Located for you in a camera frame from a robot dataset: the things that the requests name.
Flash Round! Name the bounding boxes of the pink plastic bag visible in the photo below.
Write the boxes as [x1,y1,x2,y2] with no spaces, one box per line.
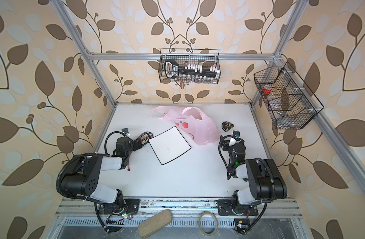
[151,106,220,146]

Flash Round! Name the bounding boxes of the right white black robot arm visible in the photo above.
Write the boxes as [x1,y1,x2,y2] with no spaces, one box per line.
[218,135,288,208]

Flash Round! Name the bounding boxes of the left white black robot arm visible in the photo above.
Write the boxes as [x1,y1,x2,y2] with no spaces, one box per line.
[56,128,153,208]

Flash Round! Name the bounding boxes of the black tape measure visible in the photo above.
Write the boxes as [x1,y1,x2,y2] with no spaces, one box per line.
[221,121,234,132]

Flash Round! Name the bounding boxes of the white square plate black rim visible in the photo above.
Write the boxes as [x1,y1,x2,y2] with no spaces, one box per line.
[149,126,191,165]

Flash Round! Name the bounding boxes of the clear tape roll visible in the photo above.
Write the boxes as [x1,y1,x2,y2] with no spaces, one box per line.
[198,211,219,237]

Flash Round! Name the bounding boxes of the beige oval sponge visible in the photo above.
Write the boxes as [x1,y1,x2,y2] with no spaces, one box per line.
[138,209,172,239]

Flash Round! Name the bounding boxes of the black socket set tool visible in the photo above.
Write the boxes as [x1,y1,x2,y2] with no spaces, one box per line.
[163,59,221,79]

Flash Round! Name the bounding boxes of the black connector board with wires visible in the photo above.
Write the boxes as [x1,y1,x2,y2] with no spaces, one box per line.
[139,131,154,146]

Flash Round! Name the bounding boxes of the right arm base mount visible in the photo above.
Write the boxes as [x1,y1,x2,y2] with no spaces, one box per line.
[216,199,259,216]

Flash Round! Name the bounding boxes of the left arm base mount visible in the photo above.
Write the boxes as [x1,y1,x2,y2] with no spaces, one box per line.
[97,198,141,215]

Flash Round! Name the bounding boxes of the black wire basket right wall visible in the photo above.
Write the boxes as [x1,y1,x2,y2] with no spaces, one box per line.
[254,62,324,129]

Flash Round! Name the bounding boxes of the black wire basket wall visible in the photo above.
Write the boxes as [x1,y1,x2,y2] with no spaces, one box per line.
[158,48,221,84]
[254,62,324,129]

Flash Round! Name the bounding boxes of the black wire basket back wall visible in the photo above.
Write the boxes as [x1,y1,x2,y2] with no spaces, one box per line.
[158,48,221,84]

